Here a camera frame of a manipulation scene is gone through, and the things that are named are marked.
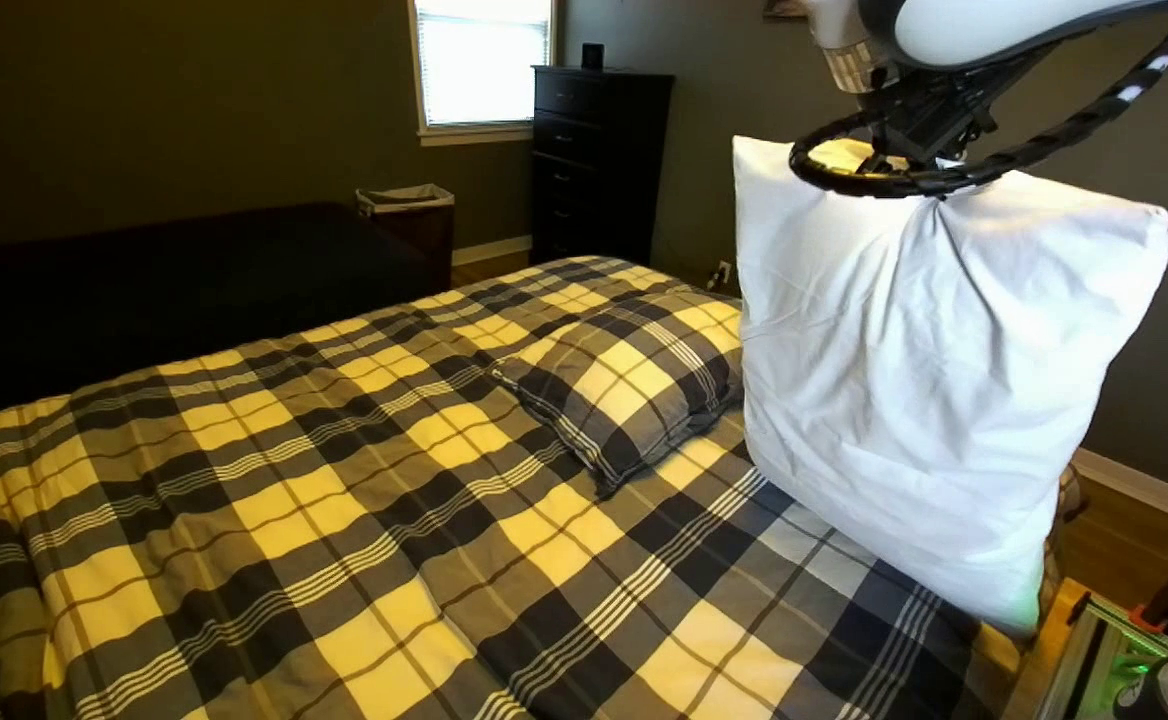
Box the wooden board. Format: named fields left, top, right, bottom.
left=998, top=574, right=1097, bottom=720

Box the white baseboard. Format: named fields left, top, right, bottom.
left=1066, top=446, right=1168, bottom=529
left=446, top=231, right=537, bottom=272

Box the black dresser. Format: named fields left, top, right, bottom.
left=522, top=59, right=680, bottom=272

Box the teal green metal frame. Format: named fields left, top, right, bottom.
left=1034, top=583, right=1168, bottom=720

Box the black futon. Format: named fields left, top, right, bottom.
left=0, top=197, right=455, bottom=423

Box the yellow black plaid bed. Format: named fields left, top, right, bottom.
left=0, top=253, right=1072, bottom=720

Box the orange black clamp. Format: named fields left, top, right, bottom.
left=1131, top=574, right=1168, bottom=642

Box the large plaid pillow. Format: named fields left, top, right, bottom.
left=486, top=295, right=748, bottom=502

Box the white pillow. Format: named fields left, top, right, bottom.
left=726, top=134, right=1168, bottom=642

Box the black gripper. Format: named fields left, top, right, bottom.
left=860, top=72, right=1015, bottom=172

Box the bright window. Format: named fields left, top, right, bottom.
left=402, top=0, right=567, bottom=152

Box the small bedside table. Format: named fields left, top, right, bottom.
left=351, top=179, right=460, bottom=291

